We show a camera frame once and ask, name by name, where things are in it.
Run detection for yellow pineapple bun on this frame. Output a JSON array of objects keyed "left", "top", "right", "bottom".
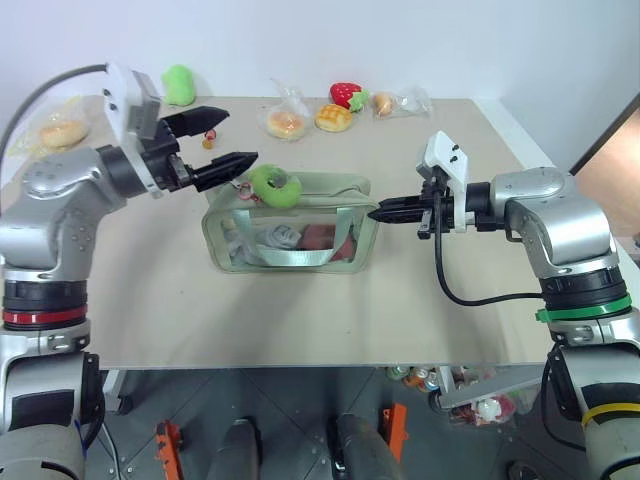
[{"left": 314, "top": 101, "right": 355, "bottom": 133}]

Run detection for small bread in clear bag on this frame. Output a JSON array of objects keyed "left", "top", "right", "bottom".
[{"left": 371, "top": 86, "right": 433, "bottom": 121}]

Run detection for white floor cable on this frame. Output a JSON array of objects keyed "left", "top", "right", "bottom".
[{"left": 98, "top": 423, "right": 127, "bottom": 480}]

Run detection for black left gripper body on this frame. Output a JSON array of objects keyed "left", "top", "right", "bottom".
[{"left": 141, "top": 118, "right": 197, "bottom": 194}]

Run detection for round bun in yellowish bag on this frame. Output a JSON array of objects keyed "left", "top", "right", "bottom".
[{"left": 6, "top": 93, "right": 97, "bottom": 159}]

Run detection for green plush toy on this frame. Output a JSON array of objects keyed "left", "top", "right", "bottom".
[{"left": 160, "top": 63, "right": 198, "bottom": 108}]

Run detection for dark red item inside pouch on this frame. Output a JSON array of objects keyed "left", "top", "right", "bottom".
[{"left": 298, "top": 223, "right": 357, "bottom": 262}]

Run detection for grey cloth inside pouch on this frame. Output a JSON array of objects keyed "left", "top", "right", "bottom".
[{"left": 255, "top": 223, "right": 305, "bottom": 251}]

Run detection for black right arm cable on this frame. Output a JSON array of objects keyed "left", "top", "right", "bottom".
[{"left": 431, "top": 197, "right": 547, "bottom": 307}]

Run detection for white table frame bracket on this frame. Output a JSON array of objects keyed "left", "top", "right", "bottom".
[{"left": 428, "top": 366, "right": 547, "bottom": 412}]

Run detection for orange clamp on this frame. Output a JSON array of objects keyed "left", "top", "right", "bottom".
[
  {"left": 154, "top": 418, "right": 185, "bottom": 480},
  {"left": 381, "top": 401, "right": 410, "bottom": 465}
]

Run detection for pile of drink cans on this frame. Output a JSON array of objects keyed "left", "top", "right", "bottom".
[{"left": 386, "top": 365, "right": 453, "bottom": 397}]

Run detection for grey left arm cable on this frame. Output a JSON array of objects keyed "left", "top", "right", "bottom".
[{"left": 0, "top": 63, "right": 109, "bottom": 164}]

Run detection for red strawberry plush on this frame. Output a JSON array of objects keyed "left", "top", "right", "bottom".
[{"left": 328, "top": 81, "right": 372, "bottom": 114}]

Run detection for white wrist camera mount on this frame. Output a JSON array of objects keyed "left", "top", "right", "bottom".
[
  {"left": 416, "top": 130, "right": 474, "bottom": 235},
  {"left": 101, "top": 62, "right": 165, "bottom": 200}
]

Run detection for bag of colourful toys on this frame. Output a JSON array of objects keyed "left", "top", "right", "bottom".
[{"left": 448, "top": 388, "right": 537, "bottom": 428}]

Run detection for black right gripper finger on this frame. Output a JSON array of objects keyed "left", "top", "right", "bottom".
[
  {"left": 366, "top": 208, "right": 426, "bottom": 225},
  {"left": 378, "top": 195, "right": 426, "bottom": 212}
]

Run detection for white table leg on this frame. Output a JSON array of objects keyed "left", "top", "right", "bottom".
[{"left": 99, "top": 369, "right": 135, "bottom": 417}]

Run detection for green clear-sided zip pouch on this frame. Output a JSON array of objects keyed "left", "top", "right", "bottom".
[{"left": 201, "top": 171, "right": 380, "bottom": 276}]

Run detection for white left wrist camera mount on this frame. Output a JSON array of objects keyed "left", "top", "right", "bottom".
[{"left": 101, "top": 62, "right": 165, "bottom": 200}]

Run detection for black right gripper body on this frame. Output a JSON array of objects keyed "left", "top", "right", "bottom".
[{"left": 416, "top": 167, "right": 456, "bottom": 242}]

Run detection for green plush ring keychain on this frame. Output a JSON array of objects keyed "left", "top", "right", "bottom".
[{"left": 246, "top": 163, "right": 303, "bottom": 208}]

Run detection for glazed bun in clear bag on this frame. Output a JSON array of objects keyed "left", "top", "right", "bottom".
[{"left": 256, "top": 76, "right": 315, "bottom": 144}]

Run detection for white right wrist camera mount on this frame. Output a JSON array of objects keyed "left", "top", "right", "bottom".
[{"left": 416, "top": 130, "right": 474, "bottom": 235}]

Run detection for dark rounded shape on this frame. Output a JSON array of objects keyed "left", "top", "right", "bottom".
[
  {"left": 326, "top": 413, "right": 403, "bottom": 480},
  {"left": 218, "top": 416, "right": 265, "bottom": 480}
]

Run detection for brown board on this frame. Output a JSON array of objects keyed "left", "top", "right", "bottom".
[{"left": 569, "top": 93, "right": 640, "bottom": 241}]

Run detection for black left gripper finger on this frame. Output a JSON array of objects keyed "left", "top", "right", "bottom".
[
  {"left": 161, "top": 105, "right": 231, "bottom": 140},
  {"left": 191, "top": 150, "right": 260, "bottom": 194}
]

